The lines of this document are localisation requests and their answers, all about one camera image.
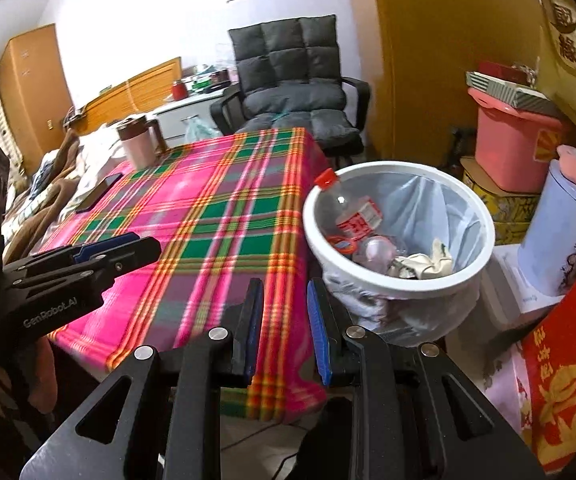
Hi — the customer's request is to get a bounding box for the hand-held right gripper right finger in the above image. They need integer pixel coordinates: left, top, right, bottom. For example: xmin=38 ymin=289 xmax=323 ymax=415
xmin=306 ymin=277 xmax=549 ymax=480

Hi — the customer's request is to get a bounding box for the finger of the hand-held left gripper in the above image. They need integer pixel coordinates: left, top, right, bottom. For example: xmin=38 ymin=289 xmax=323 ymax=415
xmin=3 ymin=232 xmax=141 ymax=281
xmin=12 ymin=237 xmax=161 ymax=298

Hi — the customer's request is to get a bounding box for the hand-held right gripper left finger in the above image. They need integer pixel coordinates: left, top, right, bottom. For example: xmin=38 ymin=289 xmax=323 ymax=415
xmin=18 ymin=277 xmax=265 ymax=480

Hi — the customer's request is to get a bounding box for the small clear plastic bottle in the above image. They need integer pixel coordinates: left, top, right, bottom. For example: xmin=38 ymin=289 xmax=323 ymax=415
xmin=328 ymin=234 xmax=409 ymax=273

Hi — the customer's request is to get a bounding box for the white round waste bin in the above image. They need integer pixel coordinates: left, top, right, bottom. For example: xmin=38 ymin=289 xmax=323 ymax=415
xmin=302 ymin=160 xmax=497 ymax=351

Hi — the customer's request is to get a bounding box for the white paper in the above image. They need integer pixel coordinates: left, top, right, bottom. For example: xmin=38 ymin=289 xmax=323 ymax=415
xmin=388 ymin=252 xmax=436 ymax=281

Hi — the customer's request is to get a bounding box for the clear bottle with red label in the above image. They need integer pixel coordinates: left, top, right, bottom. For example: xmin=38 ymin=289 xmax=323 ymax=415
xmin=314 ymin=169 xmax=384 ymax=241

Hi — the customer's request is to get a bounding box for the cream paper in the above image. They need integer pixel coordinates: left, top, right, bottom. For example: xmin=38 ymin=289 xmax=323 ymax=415
xmin=430 ymin=237 xmax=456 ymax=273

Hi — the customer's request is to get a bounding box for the translucent plastic bin liner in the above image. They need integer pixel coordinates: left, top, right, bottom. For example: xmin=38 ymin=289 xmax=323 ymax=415
xmin=318 ymin=172 xmax=484 ymax=348

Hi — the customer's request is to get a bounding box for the person's left hand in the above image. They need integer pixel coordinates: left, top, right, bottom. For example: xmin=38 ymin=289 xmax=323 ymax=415
xmin=0 ymin=337 xmax=56 ymax=413

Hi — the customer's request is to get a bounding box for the black smartphone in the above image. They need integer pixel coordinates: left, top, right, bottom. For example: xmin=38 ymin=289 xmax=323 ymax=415
xmin=75 ymin=172 xmax=124 ymax=213

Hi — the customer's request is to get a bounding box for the blue plaid garment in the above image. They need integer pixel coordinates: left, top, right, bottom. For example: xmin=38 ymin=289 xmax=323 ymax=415
xmin=30 ymin=165 xmax=59 ymax=196

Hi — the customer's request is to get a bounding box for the brown blanket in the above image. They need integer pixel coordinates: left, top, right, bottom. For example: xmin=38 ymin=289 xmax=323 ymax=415
xmin=3 ymin=127 xmax=94 ymax=261

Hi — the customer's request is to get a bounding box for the pink green plaid tablecloth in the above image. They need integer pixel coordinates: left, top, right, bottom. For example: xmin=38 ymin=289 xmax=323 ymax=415
xmin=40 ymin=127 xmax=329 ymax=423

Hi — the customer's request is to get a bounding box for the white bedding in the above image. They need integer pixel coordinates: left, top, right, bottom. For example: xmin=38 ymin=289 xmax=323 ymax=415
xmin=75 ymin=125 xmax=134 ymax=181

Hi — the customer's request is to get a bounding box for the pink mug with brown lid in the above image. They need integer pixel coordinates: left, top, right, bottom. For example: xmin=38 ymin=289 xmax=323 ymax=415
xmin=116 ymin=115 xmax=169 ymax=170

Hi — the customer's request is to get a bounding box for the pale green plastic bag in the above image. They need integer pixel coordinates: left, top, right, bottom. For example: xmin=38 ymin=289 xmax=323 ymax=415
xmin=183 ymin=116 xmax=221 ymax=143

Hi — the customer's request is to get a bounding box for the white bedside desk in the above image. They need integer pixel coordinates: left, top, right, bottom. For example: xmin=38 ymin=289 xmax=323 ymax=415
xmin=153 ymin=87 xmax=241 ymax=148

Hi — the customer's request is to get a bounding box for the tall orange wooden cabinet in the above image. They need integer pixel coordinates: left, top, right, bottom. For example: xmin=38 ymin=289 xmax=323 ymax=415
xmin=0 ymin=24 xmax=76 ymax=176

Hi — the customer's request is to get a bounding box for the wooden bed headboard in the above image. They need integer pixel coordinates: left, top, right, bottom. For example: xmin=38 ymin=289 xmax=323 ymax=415
xmin=75 ymin=56 xmax=183 ymax=136

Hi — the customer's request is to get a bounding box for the pink floral printed bag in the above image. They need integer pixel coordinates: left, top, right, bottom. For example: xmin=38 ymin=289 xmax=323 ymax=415
xmin=483 ymin=345 xmax=534 ymax=436

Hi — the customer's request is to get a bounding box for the white cardboard box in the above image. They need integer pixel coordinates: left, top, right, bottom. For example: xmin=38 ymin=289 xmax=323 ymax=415
xmin=485 ymin=242 xmax=569 ymax=321

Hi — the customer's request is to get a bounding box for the yellow patterned box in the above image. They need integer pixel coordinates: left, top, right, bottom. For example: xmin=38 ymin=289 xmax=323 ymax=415
xmin=463 ymin=170 xmax=541 ymax=246

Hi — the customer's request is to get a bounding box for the brown cardboard sheet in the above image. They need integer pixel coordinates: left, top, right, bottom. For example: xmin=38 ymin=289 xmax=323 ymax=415
xmin=459 ymin=156 xmax=541 ymax=197

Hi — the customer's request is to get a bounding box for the grey cushioned office chair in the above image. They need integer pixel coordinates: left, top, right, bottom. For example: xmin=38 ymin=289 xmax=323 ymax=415
xmin=210 ymin=15 xmax=371 ymax=158

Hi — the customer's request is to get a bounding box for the pale blue round tin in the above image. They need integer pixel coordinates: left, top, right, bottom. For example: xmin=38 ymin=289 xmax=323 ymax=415
xmin=518 ymin=145 xmax=576 ymax=297

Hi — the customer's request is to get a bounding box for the pink plastic storage bin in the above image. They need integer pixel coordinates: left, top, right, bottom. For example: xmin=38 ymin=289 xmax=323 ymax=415
xmin=468 ymin=87 xmax=571 ymax=195

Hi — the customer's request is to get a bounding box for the large yellow wooden wardrobe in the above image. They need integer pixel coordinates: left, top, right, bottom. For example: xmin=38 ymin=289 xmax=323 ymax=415
xmin=348 ymin=0 xmax=576 ymax=181

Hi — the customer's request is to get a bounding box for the striped gift box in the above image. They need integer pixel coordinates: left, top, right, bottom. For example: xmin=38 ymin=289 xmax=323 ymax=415
xmin=465 ymin=71 xmax=564 ymax=113

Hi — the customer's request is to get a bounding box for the dark red box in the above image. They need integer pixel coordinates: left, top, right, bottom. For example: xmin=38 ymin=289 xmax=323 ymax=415
xmin=478 ymin=60 xmax=531 ymax=81

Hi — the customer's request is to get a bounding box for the black floor cable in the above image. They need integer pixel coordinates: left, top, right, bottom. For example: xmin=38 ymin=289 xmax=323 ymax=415
xmin=245 ymin=420 xmax=319 ymax=480

